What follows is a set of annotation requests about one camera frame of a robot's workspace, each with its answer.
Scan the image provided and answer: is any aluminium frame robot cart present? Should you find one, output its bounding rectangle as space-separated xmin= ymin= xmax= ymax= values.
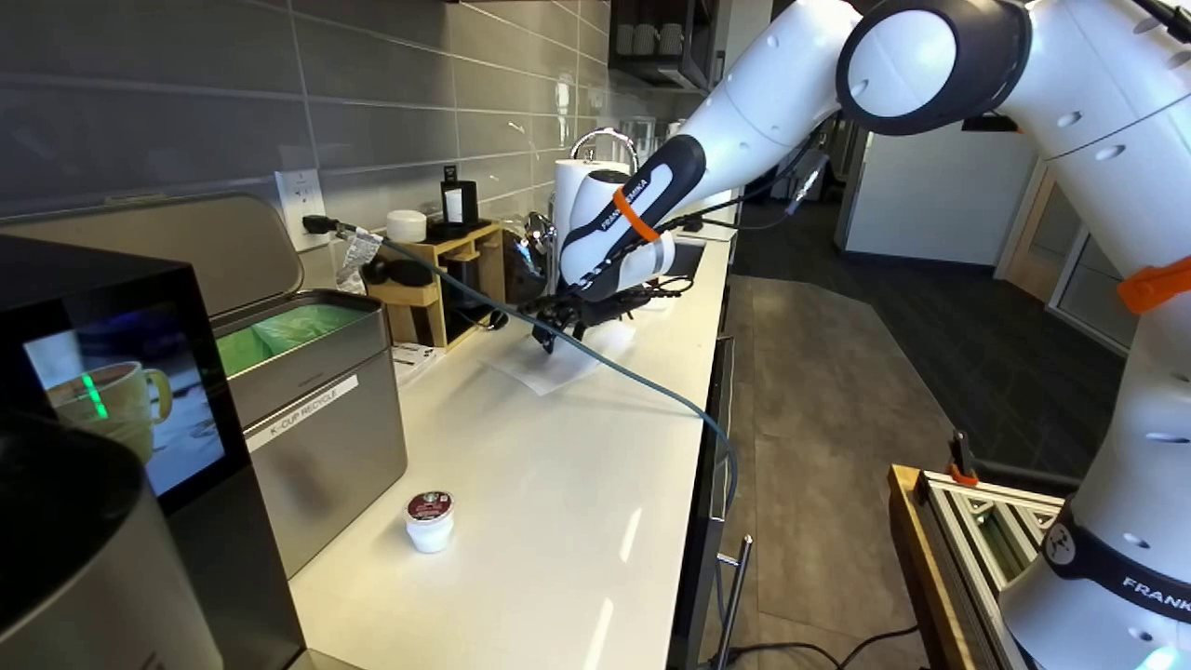
xmin=891 ymin=432 xmax=1083 ymax=670

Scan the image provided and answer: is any white cabinet island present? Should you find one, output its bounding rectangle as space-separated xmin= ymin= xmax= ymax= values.
xmin=833 ymin=114 xmax=1040 ymax=273

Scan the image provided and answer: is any chrome arched faucet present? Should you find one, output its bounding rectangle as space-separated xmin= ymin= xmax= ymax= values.
xmin=566 ymin=125 xmax=639 ymax=178

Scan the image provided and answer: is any dark bottle with black cap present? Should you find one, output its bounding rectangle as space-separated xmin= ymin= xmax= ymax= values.
xmin=434 ymin=163 xmax=482 ymax=241

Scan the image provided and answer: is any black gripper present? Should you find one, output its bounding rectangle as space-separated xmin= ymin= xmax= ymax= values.
xmin=528 ymin=273 xmax=659 ymax=359

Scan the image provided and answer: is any crumpled printed plastic wrapper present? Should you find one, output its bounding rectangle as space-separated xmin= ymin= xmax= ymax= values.
xmin=331 ymin=228 xmax=389 ymax=289

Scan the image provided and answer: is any white coffee pod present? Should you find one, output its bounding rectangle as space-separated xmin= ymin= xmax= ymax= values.
xmin=403 ymin=488 xmax=459 ymax=554

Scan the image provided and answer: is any printed paper leaflet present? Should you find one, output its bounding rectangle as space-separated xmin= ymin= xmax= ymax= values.
xmin=389 ymin=340 xmax=451 ymax=386

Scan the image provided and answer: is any white paper towel roll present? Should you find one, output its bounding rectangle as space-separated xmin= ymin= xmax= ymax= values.
xmin=547 ymin=155 xmax=639 ymax=289

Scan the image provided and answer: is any wooden organizer rack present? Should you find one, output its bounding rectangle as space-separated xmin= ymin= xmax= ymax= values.
xmin=366 ymin=219 xmax=515 ymax=351

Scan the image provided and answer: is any white paper towel sheet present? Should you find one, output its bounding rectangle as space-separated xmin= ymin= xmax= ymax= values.
xmin=499 ymin=317 xmax=650 ymax=402

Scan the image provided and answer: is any white lidded jar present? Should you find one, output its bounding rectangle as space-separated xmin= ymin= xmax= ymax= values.
xmin=385 ymin=204 xmax=432 ymax=245

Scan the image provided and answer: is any white wall outlet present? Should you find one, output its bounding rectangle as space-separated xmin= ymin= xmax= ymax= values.
xmin=271 ymin=163 xmax=329 ymax=253

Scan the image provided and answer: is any black coffee machine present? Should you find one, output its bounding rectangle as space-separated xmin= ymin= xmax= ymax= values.
xmin=0 ymin=232 xmax=310 ymax=670

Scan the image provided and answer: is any dark wall shelf with mugs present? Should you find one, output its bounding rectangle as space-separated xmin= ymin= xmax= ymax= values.
xmin=608 ymin=0 xmax=730 ymax=98

